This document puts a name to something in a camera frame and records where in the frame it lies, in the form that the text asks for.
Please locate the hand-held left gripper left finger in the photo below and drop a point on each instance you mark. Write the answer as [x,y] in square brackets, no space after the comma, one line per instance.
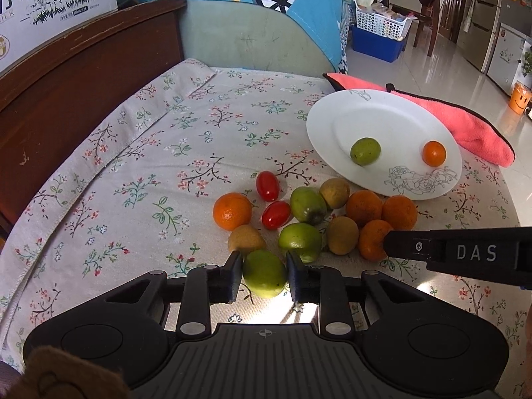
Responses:
[235,276]

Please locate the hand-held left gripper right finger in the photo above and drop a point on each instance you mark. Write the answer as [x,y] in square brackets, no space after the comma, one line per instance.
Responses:
[294,278]

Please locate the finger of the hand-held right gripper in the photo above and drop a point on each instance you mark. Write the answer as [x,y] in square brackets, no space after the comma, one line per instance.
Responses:
[409,245]

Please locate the green jujube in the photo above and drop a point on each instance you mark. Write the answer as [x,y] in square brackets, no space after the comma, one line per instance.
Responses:
[307,204]
[264,274]
[365,151]
[300,239]

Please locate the small orange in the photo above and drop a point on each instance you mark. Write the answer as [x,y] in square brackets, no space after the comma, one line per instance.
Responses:
[400,212]
[363,208]
[232,211]
[434,153]
[372,239]

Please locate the brown round fruit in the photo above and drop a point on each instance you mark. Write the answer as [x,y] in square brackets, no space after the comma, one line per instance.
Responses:
[245,237]
[342,235]
[334,192]

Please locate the white plate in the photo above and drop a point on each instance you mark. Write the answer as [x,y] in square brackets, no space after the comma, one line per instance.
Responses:
[395,124]

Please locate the red cherry tomato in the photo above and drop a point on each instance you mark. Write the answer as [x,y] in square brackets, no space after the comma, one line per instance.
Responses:
[267,186]
[275,215]

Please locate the pink towel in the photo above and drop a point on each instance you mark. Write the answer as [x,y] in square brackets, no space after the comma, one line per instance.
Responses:
[478,133]

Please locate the orange smiley cup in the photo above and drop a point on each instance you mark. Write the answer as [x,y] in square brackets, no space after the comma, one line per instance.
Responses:
[519,99]

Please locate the small white refrigerator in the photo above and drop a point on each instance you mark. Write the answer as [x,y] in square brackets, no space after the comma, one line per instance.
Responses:
[505,56]

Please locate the brown fuzzy cloth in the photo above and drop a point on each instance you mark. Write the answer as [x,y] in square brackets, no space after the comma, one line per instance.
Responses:
[62,376]

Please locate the blue plastic bin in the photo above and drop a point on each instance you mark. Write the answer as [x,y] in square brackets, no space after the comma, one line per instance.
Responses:
[374,48]

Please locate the white perforated basket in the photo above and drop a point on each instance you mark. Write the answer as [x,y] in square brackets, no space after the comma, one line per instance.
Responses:
[380,25]

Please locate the silver refrigerator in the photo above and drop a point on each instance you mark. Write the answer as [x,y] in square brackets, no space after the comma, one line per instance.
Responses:
[478,16]

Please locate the cardboard milk box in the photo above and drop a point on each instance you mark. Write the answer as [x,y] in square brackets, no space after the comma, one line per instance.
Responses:
[62,12]

